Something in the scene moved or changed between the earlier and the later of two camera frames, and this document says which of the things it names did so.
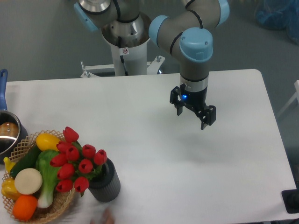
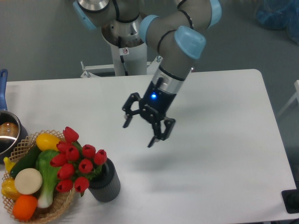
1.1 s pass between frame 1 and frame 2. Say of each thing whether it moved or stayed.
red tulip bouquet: stayed
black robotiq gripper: moved
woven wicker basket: stayed
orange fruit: stayed
